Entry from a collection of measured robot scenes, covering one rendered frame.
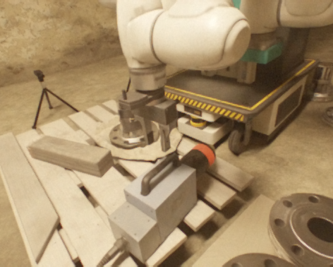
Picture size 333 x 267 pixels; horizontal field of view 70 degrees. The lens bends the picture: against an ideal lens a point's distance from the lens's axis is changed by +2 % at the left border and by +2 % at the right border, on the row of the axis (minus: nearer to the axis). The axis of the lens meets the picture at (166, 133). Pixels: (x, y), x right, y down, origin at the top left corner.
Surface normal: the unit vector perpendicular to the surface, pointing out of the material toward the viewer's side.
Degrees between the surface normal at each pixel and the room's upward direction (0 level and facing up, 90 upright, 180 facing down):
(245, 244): 0
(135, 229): 0
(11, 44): 90
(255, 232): 0
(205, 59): 118
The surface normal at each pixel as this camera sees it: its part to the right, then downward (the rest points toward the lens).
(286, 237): -0.09, -0.84
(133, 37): -0.59, 0.44
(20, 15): 0.64, 0.36
